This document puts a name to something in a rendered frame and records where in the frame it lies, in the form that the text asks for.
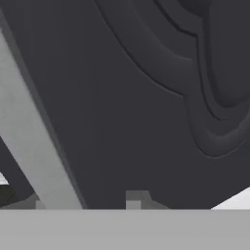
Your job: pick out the grey cabinet frame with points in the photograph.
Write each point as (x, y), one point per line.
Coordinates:
(26, 130)

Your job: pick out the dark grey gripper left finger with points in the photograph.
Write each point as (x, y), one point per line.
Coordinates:
(38, 205)

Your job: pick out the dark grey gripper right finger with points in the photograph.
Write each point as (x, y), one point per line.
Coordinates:
(133, 200)

